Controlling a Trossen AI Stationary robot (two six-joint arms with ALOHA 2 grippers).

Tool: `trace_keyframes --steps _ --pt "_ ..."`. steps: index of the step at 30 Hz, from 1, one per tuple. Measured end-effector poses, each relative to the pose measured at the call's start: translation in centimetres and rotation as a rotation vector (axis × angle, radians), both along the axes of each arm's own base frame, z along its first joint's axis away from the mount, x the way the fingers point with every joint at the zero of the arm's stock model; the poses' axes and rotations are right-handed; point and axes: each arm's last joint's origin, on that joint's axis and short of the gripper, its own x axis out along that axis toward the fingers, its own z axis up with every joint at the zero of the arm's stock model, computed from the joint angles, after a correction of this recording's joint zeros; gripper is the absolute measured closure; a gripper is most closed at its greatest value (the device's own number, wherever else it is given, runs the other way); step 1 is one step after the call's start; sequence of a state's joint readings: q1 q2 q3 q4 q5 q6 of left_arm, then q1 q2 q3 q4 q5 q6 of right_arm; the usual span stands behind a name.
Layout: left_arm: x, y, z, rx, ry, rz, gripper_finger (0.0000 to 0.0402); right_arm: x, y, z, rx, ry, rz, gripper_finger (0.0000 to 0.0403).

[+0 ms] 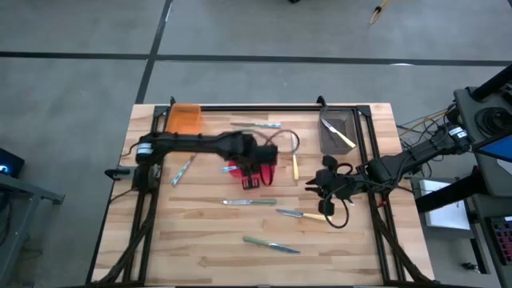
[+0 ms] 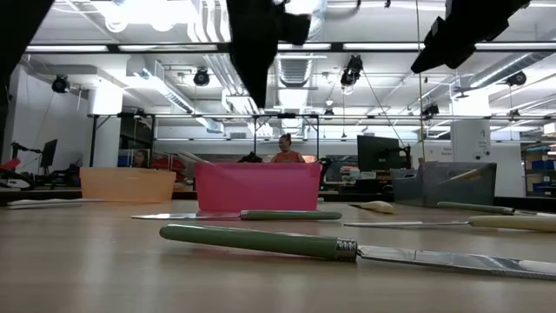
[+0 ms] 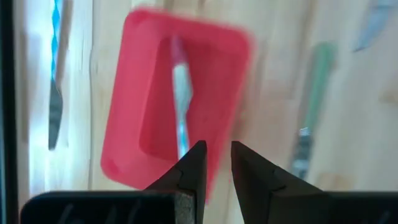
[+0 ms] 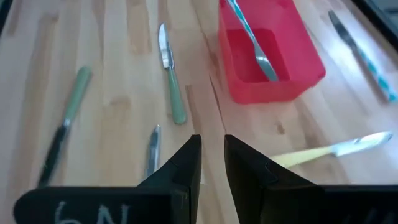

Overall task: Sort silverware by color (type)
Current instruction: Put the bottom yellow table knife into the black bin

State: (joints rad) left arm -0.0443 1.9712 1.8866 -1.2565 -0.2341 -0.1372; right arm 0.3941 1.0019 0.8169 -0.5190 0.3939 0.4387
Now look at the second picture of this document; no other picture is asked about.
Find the small black monitor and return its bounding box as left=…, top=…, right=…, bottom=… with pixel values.
left=39, top=138, right=59, bottom=170

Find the white pillar with sign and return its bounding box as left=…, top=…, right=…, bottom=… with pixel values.
left=450, top=119, right=493, bottom=164

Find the pale blue-handled table knife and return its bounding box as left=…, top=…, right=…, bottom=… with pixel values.
left=6, top=198, right=105, bottom=210

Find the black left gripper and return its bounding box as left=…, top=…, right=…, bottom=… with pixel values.
left=225, top=0, right=312, bottom=110

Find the black metal workstation frame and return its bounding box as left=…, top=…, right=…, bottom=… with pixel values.
left=89, top=111, right=322, bottom=169

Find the large black computer monitor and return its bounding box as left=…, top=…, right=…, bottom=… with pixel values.
left=356, top=135, right=401, bottom=173

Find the green-handled table knife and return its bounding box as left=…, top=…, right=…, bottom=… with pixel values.
left=159, top=223, right=556, bottom=283
left=131, top=210, right=343, bottom=222
left=436, top=201, right=556, bottom=217

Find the grey plastic bin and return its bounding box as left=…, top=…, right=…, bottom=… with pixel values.
left=390, top=161, right=499, bottom=208

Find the white air duct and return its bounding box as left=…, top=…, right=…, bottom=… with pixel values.
left=125, top=56, right=227, bottom=134

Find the pink-red plastic bin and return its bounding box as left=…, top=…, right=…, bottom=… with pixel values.
left=194, top=163, right=323, bottom=213

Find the orange plastic bin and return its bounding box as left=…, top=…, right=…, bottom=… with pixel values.
left=79, top=167, right=177, bottom=204

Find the thin vertical pole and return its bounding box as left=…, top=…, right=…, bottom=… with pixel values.
left=414, top=0, right=426, bottom=163

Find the silver ventilation duct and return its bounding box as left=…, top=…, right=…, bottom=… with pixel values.
left=267, top=0, right=328, bottom=88

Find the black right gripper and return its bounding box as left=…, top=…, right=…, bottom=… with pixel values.
left=410, top=0, right=531, bottom=74

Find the shelf with blue bins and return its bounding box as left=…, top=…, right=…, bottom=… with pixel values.
left=520, top=143, right=556, bottom=197

